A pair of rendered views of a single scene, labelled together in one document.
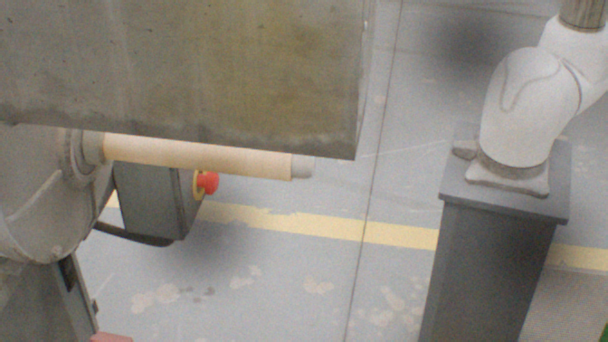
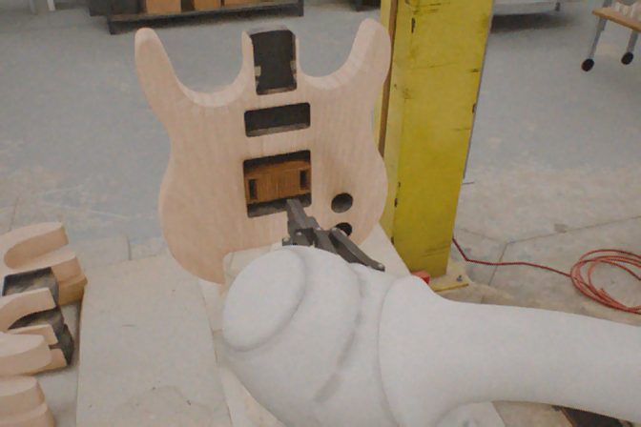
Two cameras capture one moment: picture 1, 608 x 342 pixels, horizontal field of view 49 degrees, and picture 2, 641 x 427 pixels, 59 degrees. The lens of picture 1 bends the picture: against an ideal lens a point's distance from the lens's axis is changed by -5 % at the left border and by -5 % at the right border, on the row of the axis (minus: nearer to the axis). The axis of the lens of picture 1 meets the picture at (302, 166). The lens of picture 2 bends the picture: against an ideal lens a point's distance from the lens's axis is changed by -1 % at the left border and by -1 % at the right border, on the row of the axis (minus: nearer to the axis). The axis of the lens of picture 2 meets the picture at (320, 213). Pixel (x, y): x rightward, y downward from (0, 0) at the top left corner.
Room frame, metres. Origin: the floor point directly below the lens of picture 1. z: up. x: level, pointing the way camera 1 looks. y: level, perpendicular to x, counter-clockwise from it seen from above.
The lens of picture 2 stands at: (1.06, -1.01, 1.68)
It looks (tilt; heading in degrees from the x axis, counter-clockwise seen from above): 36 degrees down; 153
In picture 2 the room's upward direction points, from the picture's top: straight up
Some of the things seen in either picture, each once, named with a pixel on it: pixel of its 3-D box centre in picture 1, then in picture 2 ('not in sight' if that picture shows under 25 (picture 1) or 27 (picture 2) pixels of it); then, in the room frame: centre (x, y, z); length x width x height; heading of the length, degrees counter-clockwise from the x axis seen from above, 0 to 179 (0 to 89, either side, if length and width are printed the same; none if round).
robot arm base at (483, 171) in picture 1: (502, 154); not in sight; (1.18, -0.44, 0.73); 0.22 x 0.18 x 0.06; 72
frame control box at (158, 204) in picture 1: (118, 173); not in sight; (0.79, 0.28, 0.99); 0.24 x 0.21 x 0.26; 79
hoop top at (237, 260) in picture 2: not in sight; (286, 251); (0.43, -0.75, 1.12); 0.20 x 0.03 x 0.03; 82
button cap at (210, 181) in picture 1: (204, 181); not in sight; (0.80, 0.15, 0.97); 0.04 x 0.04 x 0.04; 79
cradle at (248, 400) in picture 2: not in sight; (252, 391); (0.53, -0.86, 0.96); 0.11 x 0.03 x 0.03; 173
